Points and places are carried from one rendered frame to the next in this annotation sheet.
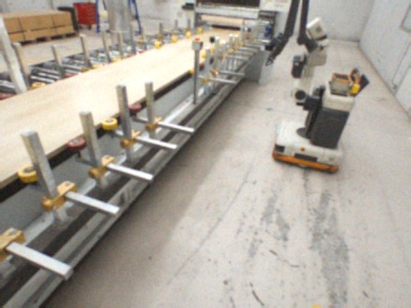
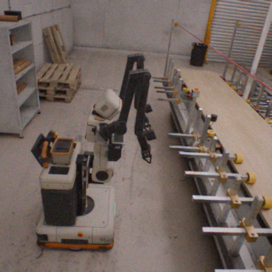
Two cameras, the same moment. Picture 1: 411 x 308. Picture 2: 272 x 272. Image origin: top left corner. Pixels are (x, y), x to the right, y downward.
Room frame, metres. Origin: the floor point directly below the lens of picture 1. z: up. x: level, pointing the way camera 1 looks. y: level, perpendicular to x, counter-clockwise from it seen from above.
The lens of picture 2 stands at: (4.24, -1.34, 2.03)
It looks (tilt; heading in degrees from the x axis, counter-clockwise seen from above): 30 degrees down; 158
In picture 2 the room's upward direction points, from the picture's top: 6 degrees clockwise
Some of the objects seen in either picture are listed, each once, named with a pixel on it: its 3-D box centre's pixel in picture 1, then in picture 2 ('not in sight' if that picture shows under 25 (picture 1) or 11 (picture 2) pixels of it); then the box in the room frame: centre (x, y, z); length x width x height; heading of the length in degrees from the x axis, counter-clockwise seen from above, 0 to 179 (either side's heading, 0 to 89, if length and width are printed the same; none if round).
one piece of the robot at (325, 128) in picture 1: (327, 109); (67, 178); (2.48, -1.21, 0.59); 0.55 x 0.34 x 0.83; 163
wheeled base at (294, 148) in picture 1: (305, 143); (79, 214); (2.51, -1.12, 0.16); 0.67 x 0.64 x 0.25; 73
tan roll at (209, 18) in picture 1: (233, 21); not in sight; (5.27, -0.31, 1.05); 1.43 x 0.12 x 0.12; 72
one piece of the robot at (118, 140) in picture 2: (299, 63); (113, 140); (2.59, -0.84, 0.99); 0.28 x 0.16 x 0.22; 163
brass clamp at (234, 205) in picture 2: not in sight; (232, 198); (3.35, -0.26, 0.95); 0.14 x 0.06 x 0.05; 162
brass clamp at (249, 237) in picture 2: not in sight; (248, 229); (3.59, -0.34, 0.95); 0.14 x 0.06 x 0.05; 162
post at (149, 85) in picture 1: (151, 118); (178, 96); (1.43, 0.37, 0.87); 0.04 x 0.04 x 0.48; 72
